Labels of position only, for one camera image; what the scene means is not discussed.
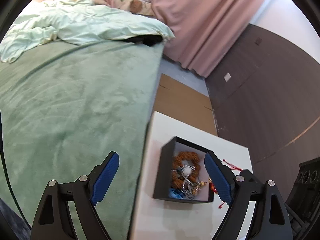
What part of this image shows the pink curtain right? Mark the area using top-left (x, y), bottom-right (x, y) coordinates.
top-left (151, 0), bottom-right (264, 77)

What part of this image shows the pale green duvet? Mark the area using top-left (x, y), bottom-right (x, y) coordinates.
top-left (1, 0), bottom-right (175, 63)

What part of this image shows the red string bracelet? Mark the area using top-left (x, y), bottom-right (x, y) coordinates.
top-left (208, 158), bottom-right (244, 209)

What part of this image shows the dark wall switch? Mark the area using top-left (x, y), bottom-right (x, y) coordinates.
top-left (255, 38), bottom-right (263, 45)

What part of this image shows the blue braided bracelet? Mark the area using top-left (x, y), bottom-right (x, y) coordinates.
top-left (167, 188), bottom-right (187, 200)

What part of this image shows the flattened brown cardboard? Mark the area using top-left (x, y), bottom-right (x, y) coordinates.
top-left (153, 74), bottom-right (217, 135)

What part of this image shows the brown rudraksha bead bracelet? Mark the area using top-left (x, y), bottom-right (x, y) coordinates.
top-left (171, 151), bottom-right (202, 188)

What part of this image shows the silver chain bracelet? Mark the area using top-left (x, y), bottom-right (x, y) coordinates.
top-left (176, 164), bottom-right (208, 201)

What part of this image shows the black square jewelry box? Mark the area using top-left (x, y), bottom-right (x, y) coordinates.
top-left (153, 137), bottom-right (214, 204)

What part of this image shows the bear print pillow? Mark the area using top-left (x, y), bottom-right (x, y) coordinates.
top-left (112, 0), bottom-right (155, 17)

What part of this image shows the white side table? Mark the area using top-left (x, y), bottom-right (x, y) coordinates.
top-left (129, 112), bottom-right (252, 239)

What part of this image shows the green velvet bed cover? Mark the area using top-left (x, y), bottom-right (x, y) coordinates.
top-left (1, 41), bottom-right (163, 239)

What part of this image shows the white wall socket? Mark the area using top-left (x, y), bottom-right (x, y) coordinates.
top-left (224, 73), bottom-right (231, 82)

